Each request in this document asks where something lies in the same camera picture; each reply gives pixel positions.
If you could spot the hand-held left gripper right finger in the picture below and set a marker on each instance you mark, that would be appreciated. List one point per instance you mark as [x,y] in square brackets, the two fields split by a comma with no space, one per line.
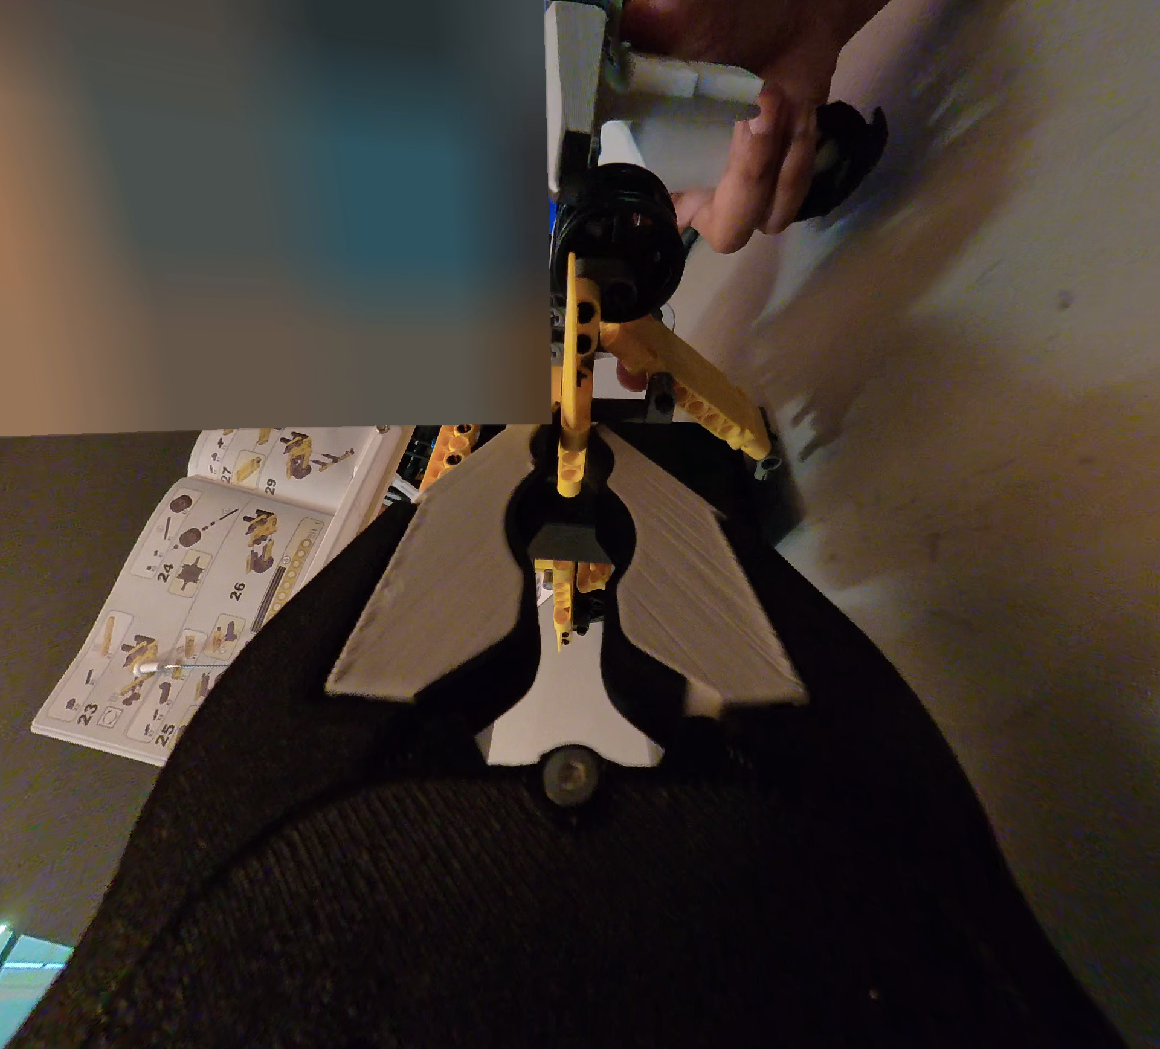
[707,605]

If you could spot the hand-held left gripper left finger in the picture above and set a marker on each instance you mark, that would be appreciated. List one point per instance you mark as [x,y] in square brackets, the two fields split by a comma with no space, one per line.
[435,605]

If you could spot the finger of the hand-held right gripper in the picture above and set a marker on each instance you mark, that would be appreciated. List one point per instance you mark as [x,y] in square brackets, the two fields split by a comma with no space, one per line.
[578,71]

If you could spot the black battery box toy model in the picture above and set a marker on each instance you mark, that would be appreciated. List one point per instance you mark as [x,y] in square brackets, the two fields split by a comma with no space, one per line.
[770,514]

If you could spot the yellow toy brick assembly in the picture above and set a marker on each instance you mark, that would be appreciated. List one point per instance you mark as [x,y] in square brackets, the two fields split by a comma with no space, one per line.
[580,361]

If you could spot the person's right hand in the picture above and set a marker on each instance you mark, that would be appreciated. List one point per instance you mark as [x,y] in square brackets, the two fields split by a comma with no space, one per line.
[770,7]

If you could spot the white book stand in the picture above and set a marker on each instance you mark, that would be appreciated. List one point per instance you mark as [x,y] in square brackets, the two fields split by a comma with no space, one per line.
[385,478]

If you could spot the toy instruction booklet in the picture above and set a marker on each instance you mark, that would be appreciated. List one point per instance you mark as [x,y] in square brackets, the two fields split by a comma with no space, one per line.
[226,578]

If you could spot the dark grey panel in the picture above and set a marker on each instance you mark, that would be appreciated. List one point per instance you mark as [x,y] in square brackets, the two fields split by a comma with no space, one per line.
[54,524]

